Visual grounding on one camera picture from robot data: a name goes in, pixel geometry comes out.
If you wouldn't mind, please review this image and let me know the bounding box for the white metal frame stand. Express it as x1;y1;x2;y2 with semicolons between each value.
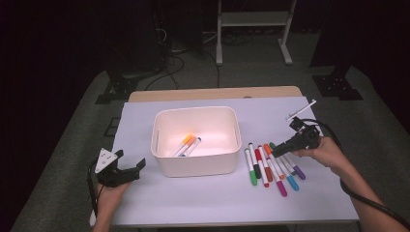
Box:
215;0;298;67

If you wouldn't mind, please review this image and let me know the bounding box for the dark blue capped marker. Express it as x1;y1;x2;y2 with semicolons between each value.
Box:
179;136;203;159

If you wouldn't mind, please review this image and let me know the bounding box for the light blue capped marker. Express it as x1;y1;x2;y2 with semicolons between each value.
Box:
277;158;300;192

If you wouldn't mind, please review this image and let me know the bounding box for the brown capped marker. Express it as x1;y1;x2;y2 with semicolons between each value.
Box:
257;144;274;183

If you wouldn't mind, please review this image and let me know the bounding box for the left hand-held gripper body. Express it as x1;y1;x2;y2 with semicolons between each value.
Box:
94;147;141;189

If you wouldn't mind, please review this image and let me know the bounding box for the person's right hand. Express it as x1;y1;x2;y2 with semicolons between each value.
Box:
291;135;351;177

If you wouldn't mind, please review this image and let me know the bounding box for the yellow capped marker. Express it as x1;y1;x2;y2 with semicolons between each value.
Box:
167;133;194;158

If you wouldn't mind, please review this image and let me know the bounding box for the black floor cable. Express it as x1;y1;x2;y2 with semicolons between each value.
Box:
202;49;221;89
144;54;187;91

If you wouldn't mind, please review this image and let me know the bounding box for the dark green capped marker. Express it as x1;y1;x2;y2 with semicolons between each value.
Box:
269;141;298;177

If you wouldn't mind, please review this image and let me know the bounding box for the black stand base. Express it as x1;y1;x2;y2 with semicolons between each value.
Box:
95;69;140;105
311;66;364;102

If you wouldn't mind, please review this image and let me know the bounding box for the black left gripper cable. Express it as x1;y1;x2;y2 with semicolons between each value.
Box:
86;159;101;218

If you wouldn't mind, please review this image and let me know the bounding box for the white plastic storage box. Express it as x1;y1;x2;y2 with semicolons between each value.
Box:
150;105;243;178

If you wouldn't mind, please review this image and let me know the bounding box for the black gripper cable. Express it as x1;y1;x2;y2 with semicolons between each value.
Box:
299;117;410;230
86;159;101;218

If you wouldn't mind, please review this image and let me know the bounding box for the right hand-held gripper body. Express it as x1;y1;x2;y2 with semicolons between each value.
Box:
285;99;323;153

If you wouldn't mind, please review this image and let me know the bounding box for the orange capped marker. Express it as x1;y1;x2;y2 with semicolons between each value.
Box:
173;135;197;158
263;143;286;181

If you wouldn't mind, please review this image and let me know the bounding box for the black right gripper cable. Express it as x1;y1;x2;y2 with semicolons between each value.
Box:
299;117;410;230

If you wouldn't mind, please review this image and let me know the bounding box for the red capped marker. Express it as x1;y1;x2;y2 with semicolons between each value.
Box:
254;148;270;189

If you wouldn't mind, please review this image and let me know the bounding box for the purple capped marker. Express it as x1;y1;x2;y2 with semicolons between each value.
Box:
283;154;307;181

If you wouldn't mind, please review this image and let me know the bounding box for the black floor frame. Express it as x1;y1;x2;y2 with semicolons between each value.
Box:
103;117;121;138

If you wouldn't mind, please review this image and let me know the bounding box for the person's left hand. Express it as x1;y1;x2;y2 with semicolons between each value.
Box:
96;182;132;211

